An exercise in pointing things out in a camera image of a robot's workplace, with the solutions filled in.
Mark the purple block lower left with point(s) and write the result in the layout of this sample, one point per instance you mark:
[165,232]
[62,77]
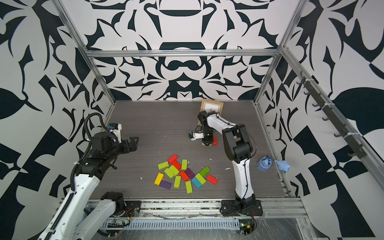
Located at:
[165,184]

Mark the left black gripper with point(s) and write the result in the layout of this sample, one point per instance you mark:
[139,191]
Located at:
[132,143]

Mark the wooden picture frame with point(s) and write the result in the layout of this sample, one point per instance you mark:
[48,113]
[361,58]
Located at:
[211,106]

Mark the circuit board right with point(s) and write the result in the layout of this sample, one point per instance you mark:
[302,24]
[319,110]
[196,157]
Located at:
[247,226]

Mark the aluminium front rail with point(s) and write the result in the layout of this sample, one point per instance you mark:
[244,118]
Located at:
[210,208]

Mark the red block pile middle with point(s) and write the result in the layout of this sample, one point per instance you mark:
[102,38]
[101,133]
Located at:
[176,164]

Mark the lime block beside teal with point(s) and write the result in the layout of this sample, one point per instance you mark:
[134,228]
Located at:
[200,178]

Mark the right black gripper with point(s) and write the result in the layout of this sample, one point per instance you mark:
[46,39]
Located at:
[207,140]

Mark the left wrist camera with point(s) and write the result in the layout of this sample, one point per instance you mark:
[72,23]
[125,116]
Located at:
[116,129]

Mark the purple block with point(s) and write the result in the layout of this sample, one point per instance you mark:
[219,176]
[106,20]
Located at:
[165,184]
[190,173]

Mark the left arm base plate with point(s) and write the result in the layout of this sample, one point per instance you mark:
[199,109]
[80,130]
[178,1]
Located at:
[132,208]

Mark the purple block centre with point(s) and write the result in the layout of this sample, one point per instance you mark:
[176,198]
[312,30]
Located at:
[190,173]

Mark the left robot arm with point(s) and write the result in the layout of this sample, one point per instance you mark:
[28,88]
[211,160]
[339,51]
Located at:
[71,221]

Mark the wall hook rail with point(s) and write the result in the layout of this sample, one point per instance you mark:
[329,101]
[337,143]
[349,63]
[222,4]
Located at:
[334,115]

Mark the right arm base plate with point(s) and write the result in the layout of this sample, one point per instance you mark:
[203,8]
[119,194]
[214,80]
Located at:
[248,207]

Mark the white cable duct strip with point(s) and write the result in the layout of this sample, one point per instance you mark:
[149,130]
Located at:
[176,224]

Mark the red block pile lower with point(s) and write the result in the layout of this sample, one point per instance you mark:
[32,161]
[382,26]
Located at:
[184,176]

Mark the lime block bottom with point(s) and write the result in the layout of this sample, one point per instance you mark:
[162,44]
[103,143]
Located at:
[189,188]

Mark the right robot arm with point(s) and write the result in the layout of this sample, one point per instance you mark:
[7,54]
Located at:
[238,148]

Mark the green circuit board left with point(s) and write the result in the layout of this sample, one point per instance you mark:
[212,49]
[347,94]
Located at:
[118,223]

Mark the yellow block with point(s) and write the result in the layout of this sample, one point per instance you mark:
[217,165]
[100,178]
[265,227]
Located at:
[159,178]

